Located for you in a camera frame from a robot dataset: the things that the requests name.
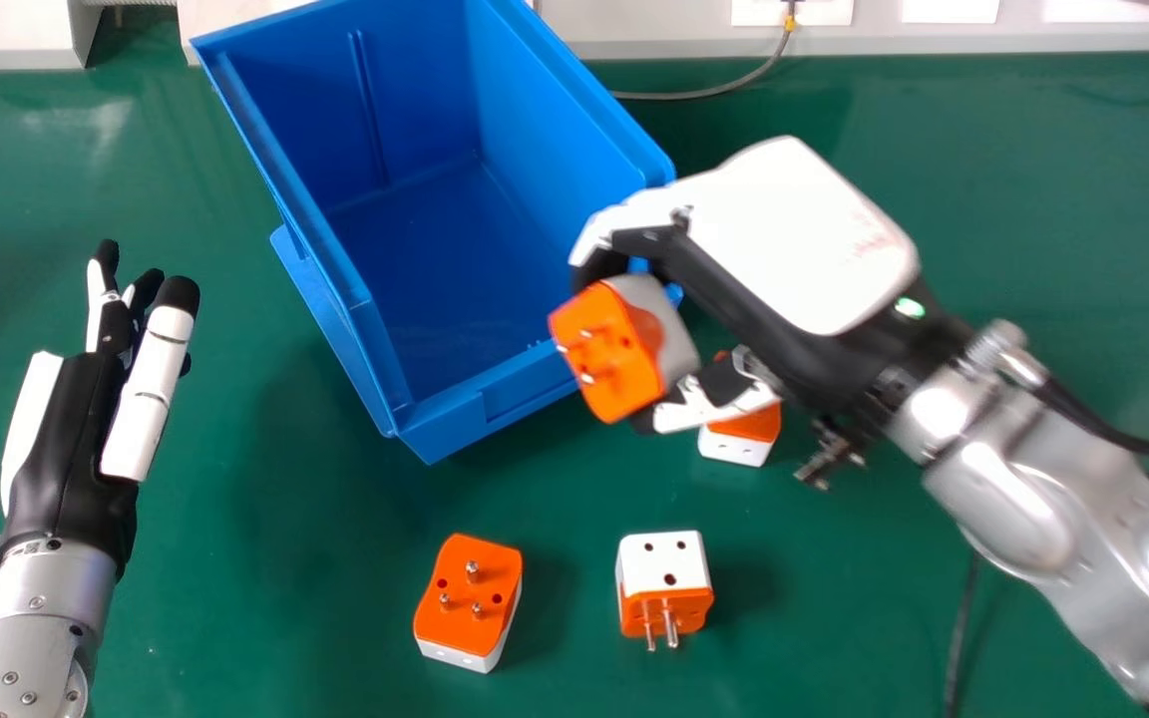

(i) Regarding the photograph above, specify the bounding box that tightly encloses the blue plastic bin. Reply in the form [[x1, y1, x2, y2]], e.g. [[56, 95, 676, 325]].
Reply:
[[190, 0, 684, 467]]

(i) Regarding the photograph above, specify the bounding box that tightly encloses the black cable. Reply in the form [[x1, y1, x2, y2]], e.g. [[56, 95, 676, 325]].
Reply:
[[942, 554, 982, 718]]

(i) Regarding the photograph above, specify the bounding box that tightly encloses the white-and-orange plug adapter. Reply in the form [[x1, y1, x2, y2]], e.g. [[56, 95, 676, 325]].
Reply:
[[615, 530, 715, 653], [548, 273, 702, 426], [412, 533, 525, 675], [697, 349, 783, 469]]

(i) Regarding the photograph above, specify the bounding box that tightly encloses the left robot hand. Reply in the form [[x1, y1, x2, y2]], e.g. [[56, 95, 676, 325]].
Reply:
[[0, 238, 202, 583]]

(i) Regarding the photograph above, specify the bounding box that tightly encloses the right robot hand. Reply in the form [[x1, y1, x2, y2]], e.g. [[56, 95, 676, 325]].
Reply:
[[569, 136, 976, 436]]

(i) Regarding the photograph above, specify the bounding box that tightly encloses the grey cable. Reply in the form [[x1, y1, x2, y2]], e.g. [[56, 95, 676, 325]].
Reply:
[[610, 0, 800, 102]]

